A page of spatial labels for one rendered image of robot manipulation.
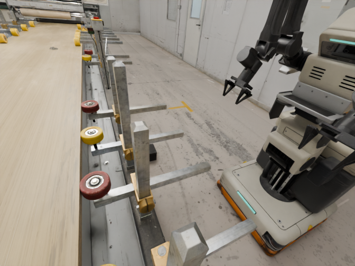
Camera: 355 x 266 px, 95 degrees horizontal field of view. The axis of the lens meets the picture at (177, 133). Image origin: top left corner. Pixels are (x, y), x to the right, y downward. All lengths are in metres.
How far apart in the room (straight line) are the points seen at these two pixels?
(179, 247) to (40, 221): 0.38
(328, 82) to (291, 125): 0.25
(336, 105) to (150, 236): 0.88
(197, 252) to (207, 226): 1.25
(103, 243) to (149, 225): 0.18
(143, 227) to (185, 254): 0.45
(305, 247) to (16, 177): 1.76
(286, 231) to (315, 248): 0.46
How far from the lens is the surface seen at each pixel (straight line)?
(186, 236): 0.23
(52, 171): 0.63
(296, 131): 1.04
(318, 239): 1.87
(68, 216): 0.51
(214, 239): 0.55
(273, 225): 1.35
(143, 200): 0.56
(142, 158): 0.43
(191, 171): 0.65
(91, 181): 0.54
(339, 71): 0.95
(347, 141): 0.61
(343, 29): 0.91
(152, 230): 0.67
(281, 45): 0.95
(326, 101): 0.94
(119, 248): 0.75
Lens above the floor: 1.32
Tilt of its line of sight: 37 degrees down
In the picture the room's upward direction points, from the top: 6 degrees clockwise
